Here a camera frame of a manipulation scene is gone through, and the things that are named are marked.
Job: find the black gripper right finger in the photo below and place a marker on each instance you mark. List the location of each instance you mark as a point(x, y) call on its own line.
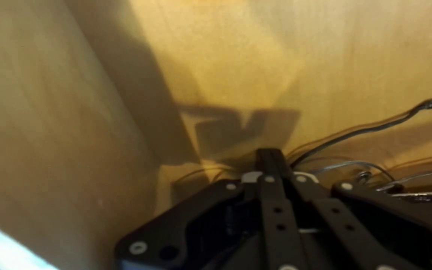
point(356, 225)

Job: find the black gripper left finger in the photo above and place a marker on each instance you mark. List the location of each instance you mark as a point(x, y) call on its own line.
point(210, 225)

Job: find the wooden drawer with dark front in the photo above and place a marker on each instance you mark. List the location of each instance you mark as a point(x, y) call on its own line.
point(225, 50)

